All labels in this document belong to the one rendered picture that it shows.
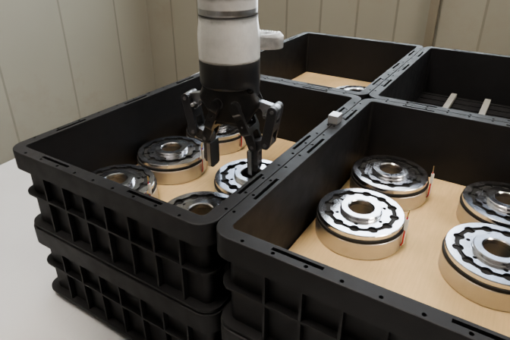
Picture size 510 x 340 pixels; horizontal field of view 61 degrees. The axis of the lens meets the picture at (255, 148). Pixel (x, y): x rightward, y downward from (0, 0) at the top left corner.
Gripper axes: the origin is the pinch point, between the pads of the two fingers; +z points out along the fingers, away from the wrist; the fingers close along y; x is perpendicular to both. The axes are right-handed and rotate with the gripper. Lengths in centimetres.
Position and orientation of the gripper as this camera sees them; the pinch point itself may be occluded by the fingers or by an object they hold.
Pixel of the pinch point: (232, 158)
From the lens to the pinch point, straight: 59.5
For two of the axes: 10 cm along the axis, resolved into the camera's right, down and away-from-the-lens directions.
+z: 0.1, 8.9, 4.5
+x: 4.1, -4.1, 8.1
